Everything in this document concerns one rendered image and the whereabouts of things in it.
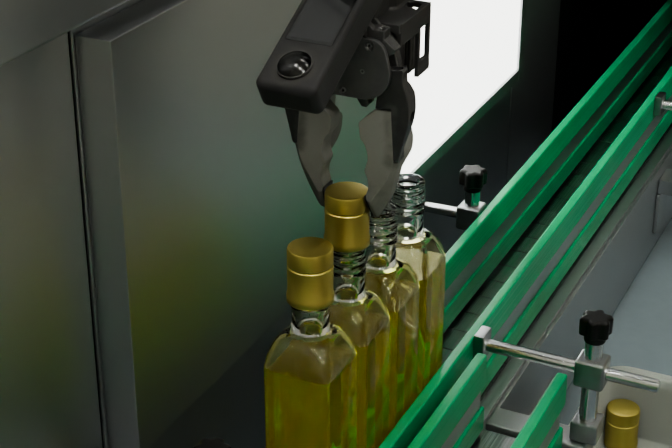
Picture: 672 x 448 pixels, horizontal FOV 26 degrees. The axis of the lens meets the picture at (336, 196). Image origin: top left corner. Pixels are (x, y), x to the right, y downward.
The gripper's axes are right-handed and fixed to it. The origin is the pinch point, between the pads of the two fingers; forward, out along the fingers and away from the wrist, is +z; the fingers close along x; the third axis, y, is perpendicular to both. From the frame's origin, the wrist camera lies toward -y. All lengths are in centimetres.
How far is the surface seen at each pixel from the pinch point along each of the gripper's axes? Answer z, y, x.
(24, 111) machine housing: -10.9, -17.6, 15.4
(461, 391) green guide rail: 21.1, 9.8, -6.5
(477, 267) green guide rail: 26.3, 40.5, 2.7
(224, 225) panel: 6.0, 2.5, 12.0
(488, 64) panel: 13, 66, 11
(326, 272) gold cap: 2.9, -6.3, -1.2
